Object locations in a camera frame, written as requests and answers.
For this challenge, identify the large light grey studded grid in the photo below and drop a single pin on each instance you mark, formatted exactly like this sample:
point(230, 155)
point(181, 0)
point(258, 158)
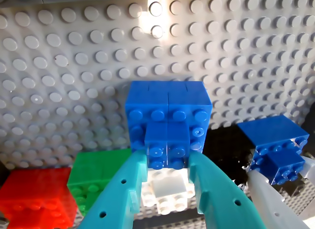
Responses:
point(98, 54)

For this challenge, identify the blue lego cube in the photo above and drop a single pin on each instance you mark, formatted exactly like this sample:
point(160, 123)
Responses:
point(167, 103)
point(275, 133)

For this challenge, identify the red lego cube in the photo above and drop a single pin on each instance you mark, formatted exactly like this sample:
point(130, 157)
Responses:
point(37, 197)

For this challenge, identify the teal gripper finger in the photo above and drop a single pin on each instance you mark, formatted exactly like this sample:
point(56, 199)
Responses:
point(110, 204)
point(221, 204)

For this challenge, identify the black lego cube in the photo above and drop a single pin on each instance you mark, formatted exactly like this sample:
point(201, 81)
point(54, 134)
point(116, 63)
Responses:
point(224, 155)

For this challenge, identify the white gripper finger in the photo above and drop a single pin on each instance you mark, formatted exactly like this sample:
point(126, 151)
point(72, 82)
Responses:
point(309, 168)
point(270, 209)

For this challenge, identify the white lego cube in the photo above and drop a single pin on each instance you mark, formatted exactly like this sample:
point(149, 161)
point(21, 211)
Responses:
point(167, 189)

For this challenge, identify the green lego cube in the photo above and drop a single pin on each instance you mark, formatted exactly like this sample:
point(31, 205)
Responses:
point(91, 170)

